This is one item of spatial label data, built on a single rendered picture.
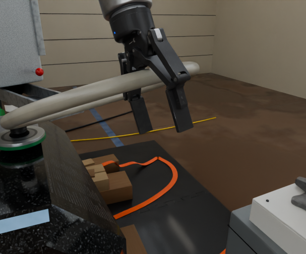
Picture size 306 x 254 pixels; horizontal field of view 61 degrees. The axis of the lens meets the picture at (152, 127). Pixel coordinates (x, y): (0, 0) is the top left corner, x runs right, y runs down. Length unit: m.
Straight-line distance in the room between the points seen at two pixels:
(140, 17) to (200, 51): 6.96
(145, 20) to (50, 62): 5.70
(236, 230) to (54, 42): 5.59
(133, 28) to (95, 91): 0.12
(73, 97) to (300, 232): 0.62
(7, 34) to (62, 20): 4.97
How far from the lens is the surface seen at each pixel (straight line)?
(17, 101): 1.04
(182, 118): 0.42
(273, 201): 0.85
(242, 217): 0.89
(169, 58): 0.41
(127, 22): 0.46
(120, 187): 2.12
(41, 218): 0.92
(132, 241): 1.71
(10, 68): 1.16
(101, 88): 0.44
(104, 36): 6.27
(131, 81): 0.45
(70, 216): 0.95
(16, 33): 1.17
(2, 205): 0.98
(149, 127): 0.54
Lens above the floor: 1.36
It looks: 22 degrees down
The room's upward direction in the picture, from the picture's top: straight up
